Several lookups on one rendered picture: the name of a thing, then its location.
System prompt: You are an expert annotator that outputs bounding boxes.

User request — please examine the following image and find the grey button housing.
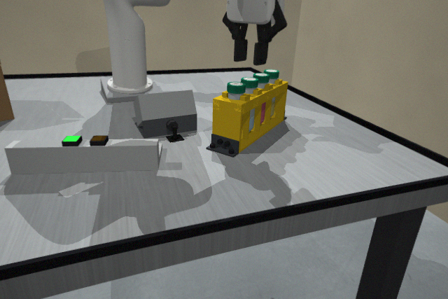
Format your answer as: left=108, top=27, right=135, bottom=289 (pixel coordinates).
left=133, top=90, right=197, bottom=142

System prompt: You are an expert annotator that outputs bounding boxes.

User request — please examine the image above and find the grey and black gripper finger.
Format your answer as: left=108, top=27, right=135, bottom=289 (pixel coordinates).
left=223, top=11, right=248, bottom=62
left=253, top=0, right=287, bottom=66

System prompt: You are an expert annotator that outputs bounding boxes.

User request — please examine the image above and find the black table edge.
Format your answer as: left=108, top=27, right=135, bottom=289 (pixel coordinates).
left=0, top=67, right=448, bottom=281

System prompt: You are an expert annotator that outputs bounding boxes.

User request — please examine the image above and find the green screw cap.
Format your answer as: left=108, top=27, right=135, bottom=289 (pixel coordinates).
left=264, top=69, right=279, bottom=79
left=241, top=77, right=258, bottom=88
left=253, top=73, right=270, bottom=83
left=227, top=82, right=246, bottom=94

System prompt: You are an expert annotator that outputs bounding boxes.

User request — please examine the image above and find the brown cardboard box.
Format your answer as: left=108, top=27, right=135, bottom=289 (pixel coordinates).
left=0, top=65, right=14, bottom=121

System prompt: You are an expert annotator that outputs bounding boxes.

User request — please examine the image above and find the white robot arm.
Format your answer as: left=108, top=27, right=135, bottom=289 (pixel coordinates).
left=104, top=0, right=170, bottom=94

